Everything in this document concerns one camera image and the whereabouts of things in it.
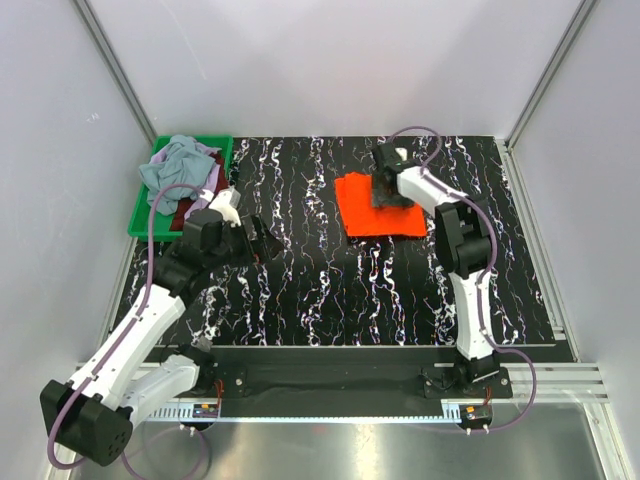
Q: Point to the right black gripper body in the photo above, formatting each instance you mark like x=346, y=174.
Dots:
x=388, y=198

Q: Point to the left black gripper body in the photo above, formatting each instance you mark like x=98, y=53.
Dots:
x=235, y=246

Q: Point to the orange t shirt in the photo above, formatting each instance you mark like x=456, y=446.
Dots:
x=361, y=218

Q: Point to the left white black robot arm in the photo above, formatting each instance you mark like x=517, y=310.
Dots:
x=93, y=414

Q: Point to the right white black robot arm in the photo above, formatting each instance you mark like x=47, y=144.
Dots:
x=466, y=247

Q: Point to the dark red t shirt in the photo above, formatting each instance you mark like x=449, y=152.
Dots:
x=216, y=181

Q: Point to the grey-blue t shirt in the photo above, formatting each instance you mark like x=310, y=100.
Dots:
x=183, y=160

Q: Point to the lilac t shirt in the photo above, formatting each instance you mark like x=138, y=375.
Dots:
x=169, y=201

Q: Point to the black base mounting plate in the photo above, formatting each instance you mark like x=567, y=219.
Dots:
x=377, y=355

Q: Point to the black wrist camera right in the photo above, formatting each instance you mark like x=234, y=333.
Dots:
x=389, y=160

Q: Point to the white slotted cable duct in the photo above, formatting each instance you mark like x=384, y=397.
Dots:
x=430, y=412

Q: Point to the left aluminium corner post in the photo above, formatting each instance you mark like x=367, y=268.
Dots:
x=99, y=37

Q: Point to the aluminium corner post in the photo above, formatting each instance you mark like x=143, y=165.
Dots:
x=568, y=39
x=99, y=37

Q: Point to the right aluminium corner post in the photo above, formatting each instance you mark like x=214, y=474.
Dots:
x=568, y=39

